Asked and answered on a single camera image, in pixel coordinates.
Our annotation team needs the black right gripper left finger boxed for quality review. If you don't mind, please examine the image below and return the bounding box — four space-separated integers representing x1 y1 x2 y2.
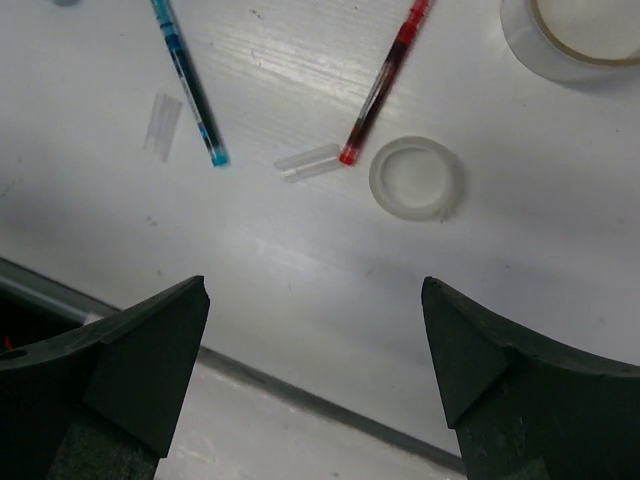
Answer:
1 276 210 479

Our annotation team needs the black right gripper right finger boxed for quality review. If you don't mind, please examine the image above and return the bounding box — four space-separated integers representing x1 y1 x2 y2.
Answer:
421 277 639 479

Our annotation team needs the clear blue pen cap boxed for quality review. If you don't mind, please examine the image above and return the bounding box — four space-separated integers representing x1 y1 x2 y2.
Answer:
143 94 183 162

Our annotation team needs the clear red pen cap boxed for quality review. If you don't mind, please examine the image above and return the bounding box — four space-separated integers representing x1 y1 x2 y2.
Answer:
274 144 342 183

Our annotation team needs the blue gel pen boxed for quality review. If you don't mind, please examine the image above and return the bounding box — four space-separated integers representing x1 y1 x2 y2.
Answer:
150 0 230 167

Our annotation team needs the red gel pen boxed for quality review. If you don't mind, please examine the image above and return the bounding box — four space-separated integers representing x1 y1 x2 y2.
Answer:
338 0 432 166

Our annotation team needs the small clear tape roll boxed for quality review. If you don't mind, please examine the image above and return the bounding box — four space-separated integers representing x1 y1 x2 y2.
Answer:
369 136 465 222

